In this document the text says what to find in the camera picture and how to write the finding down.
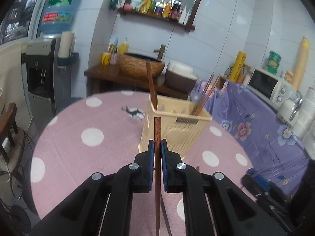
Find brown wooden chopstick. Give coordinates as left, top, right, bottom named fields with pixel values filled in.
left=154, top=117, right=161, bottom=236
left=146, top=60, right=158, bottom=110
left=194, top=76, right=220, bottom=116
left=191, top=74, right=214, bottom=115

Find metal spoon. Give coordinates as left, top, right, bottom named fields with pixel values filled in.
left=190, top=92, right=203, bottom=108

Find purple floral cloth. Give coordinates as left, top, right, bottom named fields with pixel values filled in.
left=188, top=81, right=310, bottom=196

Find pink polka dot tablecloth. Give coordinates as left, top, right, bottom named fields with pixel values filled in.
left=31, top=92, right=244, bottom=235

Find white paper cup stack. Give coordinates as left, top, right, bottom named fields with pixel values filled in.
left=292, top=87, right=315, bottom=140

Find cream plastic utensil holder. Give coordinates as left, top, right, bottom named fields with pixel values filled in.
left=138, top=95, right=212, bottom=158

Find white microwave oven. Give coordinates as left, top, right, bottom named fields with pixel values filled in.
left=247, top=69, right=294, bottom=110

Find wooden side table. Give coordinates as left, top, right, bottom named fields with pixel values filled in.
left=84, top=65, right=188, bottom=100

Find brown white rice cooker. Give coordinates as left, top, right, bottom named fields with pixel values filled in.
left=165, top=60, right=199, bottom=93

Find wooden chair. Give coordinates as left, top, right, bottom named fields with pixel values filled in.
left=0, top=103, right=18, bottom=162

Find yellow roll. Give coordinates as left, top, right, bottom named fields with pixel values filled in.
left=229, top=51, right=247, bottom=83

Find tall beige roll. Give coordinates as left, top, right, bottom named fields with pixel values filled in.
left=292, top=36, right=310, bottom=92

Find woven basket sink bowl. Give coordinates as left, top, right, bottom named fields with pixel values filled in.
left=118, top=53, right=165, bottom=78

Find green stacked containers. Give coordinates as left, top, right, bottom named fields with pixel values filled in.
left=265, top=51, right=281, bottom=75

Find water dispenser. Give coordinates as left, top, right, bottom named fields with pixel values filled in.
left=26, top=34, right=79, bottom=132

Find yellow detergent bottle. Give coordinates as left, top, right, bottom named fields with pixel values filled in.
left=118, top=38, right=129, bottom=54

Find blue water jug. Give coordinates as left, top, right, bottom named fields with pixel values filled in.
left=40, top=0, right=81, bottom=35

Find wooden framed mirror shelf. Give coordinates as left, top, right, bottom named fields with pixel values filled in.
left=118, top=0, right=201, bottom=32

